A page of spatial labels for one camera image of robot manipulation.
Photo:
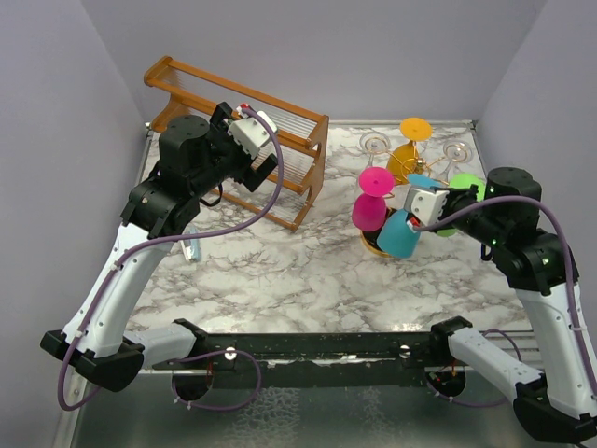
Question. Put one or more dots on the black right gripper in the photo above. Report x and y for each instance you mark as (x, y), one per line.
(454, 193)

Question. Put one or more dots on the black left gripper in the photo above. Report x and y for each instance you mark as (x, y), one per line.
(248, 174)

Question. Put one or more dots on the green plastic wine glass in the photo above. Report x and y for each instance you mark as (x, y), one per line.
(464, 181)

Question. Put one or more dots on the clear wine glass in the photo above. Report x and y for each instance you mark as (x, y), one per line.
(457, 152)
(374, 144)

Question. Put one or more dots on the yellow plastic wine glass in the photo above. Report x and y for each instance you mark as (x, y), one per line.
(405, 159)

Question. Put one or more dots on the blue plastic wine glass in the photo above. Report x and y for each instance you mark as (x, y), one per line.
(399, 234)

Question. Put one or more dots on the pink plastic wine glass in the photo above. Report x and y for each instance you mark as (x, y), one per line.
(369, 208)

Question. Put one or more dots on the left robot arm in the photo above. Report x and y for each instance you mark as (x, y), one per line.
(196, 155)

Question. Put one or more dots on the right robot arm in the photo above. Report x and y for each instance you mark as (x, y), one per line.
(558, 403)

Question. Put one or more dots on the wooden two-tier shelf rack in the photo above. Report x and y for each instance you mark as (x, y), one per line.
(302, 133)

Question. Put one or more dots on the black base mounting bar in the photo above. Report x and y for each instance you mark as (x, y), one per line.
(305, 360)

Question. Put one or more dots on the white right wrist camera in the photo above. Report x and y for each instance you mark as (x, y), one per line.
(426, 204)

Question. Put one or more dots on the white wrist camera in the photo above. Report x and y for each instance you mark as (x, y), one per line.
(426, 204)
(248, 133)

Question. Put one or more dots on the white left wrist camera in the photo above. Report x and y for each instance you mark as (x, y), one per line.
(248, 133)

